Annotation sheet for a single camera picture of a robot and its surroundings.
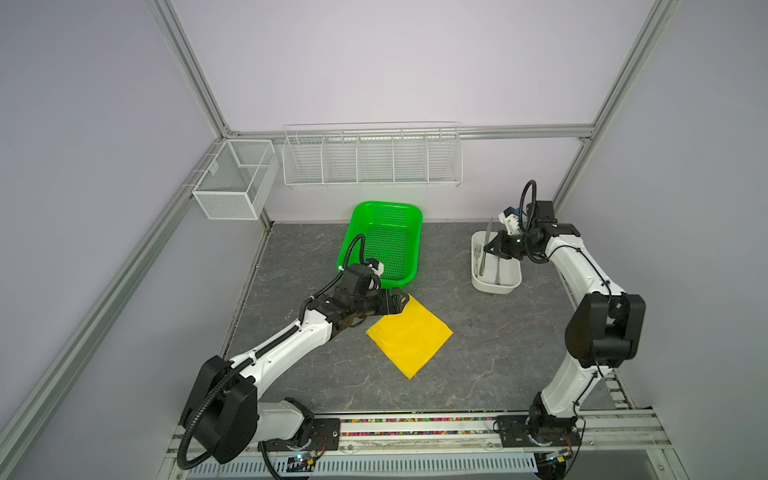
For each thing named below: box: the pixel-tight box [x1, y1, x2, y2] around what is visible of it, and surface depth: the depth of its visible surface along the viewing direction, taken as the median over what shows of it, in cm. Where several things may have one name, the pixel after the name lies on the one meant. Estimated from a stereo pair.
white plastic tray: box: [470, 231, 522, 295], surface depth 101 cm
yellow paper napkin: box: [366, 294, 454, 379], surface depth 91 cm
